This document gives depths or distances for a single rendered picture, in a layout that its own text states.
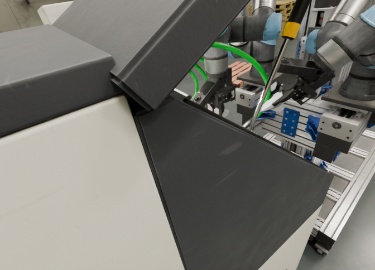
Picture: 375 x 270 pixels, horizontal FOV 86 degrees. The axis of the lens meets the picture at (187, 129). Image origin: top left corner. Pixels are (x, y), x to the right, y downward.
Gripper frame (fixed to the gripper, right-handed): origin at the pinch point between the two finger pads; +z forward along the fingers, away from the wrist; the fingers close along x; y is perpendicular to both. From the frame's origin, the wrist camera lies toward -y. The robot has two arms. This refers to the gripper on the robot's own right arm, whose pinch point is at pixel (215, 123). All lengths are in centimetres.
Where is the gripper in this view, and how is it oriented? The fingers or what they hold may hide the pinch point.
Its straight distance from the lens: 76.9
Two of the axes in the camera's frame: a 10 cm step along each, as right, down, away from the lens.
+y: 8.2, -4.1, 4.0
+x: -5.6, -4.1, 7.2
